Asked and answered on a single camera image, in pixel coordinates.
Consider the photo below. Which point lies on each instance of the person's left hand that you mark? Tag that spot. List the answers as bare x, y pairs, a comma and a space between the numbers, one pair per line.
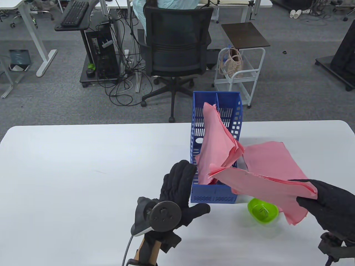
177, 183

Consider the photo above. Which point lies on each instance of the person's right hand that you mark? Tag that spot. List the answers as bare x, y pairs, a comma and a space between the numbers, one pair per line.
335, 210

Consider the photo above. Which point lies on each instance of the black white handheld controller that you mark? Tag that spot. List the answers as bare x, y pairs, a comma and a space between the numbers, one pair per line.
165, 216

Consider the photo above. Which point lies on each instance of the pink paper stack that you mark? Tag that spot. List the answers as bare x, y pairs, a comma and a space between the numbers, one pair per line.
216, 138
263, 185
271, 158

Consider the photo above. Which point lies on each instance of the person's left forearm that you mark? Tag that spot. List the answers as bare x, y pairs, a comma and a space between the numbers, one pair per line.
148, 255

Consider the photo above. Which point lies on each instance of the blue plastic file basket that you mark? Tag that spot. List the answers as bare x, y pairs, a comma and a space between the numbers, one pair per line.
213, 195

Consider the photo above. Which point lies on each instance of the green plastic bowl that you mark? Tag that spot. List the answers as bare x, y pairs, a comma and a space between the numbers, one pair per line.
270, 216

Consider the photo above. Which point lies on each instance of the beige handbag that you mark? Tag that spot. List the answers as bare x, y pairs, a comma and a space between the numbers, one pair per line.
235, 66

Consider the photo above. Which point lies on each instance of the white power strip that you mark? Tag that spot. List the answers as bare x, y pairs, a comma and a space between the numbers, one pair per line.
127, 56

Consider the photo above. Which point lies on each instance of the small black round object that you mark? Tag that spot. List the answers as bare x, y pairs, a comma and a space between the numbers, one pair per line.
90, 73

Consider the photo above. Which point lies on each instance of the small green object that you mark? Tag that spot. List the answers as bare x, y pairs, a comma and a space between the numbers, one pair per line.
91, 66

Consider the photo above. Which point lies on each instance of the black computer tower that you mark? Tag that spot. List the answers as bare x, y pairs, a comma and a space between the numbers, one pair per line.
105, 55

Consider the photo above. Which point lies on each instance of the black mesh office chair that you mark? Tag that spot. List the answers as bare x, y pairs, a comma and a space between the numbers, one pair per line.
177, 30

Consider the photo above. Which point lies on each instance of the white metal cart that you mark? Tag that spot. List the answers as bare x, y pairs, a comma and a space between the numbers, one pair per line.
255, 49

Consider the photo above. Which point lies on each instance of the brown side table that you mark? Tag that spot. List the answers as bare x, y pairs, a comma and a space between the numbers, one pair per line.
244, 34

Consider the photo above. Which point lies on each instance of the black computer cart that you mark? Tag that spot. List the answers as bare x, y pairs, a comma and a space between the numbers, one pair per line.
69, 28

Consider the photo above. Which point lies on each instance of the black keyboard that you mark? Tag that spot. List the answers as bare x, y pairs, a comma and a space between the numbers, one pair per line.
75, 13

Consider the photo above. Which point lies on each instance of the white desk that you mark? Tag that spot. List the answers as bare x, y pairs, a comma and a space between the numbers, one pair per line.
31, 25
260, 3

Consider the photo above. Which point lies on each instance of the white slipper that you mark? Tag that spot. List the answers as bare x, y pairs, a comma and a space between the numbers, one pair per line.
298, 13
292, 13

